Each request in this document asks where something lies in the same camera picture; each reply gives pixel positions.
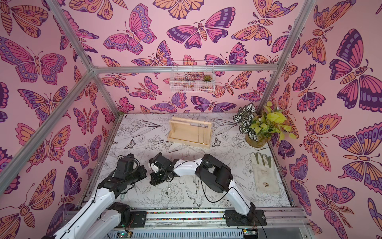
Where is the beige green gardening glove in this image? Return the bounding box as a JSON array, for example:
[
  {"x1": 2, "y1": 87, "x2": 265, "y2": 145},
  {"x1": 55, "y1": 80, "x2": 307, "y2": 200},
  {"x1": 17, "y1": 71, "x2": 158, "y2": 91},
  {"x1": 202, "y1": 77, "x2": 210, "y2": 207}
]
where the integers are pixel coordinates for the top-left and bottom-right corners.
[{"x1": 251, "y1": 152, "x2": 280, "y2": 195}]

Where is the metal cage frame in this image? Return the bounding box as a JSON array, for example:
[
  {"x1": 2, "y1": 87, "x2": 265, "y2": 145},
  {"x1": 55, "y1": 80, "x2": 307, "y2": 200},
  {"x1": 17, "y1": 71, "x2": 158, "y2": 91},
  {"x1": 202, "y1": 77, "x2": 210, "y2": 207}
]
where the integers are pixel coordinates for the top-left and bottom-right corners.
[{"x1": 0, "y1": 0, "x2": 317, "y2": 195}]

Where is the potted green leafy plant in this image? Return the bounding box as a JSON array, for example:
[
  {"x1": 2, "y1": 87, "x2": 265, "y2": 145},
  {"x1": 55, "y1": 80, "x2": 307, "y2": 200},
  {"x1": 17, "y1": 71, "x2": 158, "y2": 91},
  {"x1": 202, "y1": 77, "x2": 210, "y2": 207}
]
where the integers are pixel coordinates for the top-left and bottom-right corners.
[{"x1": 233, "y1": 101, "x2": 298, "y2": 148}]

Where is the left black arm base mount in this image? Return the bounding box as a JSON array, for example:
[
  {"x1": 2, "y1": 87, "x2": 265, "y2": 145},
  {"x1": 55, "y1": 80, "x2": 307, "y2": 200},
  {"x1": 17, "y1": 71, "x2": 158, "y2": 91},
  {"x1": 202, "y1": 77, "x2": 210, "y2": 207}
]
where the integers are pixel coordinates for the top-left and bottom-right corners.
[{"x1": 107, "y1": 202, "x2": 147, "y2": 228}]

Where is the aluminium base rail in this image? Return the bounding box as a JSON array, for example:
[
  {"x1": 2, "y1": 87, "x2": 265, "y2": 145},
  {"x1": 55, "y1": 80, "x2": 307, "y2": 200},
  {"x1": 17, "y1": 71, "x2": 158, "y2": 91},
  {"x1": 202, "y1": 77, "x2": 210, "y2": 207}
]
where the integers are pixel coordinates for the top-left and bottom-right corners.
[{"x1": 56, "y1": 207, "x2": 314, "y2": 239}]

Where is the white wire wall basket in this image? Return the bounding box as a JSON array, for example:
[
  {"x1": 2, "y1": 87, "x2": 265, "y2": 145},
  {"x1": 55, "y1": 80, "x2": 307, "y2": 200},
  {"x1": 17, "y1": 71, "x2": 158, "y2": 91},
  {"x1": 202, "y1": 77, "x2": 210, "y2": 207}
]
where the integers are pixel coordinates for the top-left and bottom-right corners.
[{"x1": 168, "y1": 60, "x2": 216, "y2": 94}]

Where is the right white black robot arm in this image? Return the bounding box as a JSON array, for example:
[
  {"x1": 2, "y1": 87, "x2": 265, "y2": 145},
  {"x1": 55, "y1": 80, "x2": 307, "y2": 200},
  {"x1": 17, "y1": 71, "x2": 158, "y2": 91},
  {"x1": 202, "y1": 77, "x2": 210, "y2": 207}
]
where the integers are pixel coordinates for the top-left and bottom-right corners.
[{"x1": 149, "y1": 153, "x2": 261, "y2": 226}]

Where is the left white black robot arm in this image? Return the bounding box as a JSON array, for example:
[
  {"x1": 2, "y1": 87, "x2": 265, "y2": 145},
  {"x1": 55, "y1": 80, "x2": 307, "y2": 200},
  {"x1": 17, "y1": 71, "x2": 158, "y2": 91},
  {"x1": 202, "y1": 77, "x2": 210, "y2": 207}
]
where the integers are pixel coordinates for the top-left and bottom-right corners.
[{"x1": 43, "y1": 165, "x2": 147, "y2": 239}]

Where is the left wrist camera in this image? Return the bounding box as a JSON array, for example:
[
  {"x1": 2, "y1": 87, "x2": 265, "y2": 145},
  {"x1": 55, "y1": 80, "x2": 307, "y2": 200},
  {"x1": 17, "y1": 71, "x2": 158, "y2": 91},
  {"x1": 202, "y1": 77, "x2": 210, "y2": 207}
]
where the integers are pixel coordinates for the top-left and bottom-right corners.
[{"x1": 114, "y1": 153, "x2": 140, "y2": 179}]

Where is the small succulent in basket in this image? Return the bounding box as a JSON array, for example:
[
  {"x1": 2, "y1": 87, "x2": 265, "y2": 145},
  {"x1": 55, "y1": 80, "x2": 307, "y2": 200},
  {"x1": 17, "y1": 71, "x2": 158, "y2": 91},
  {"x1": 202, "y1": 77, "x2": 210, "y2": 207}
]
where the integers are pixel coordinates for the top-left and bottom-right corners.
[{"x1": 203, "y1": 75, "x2": 212, "y2": 81}]

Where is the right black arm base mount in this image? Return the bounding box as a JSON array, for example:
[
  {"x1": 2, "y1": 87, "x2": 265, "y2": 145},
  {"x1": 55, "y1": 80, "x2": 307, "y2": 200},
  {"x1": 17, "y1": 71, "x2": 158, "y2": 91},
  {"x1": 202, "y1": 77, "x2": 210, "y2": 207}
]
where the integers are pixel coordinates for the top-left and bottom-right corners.
[{"x1": 223, "y1": 203, "x2": 267, "y2": 227}]

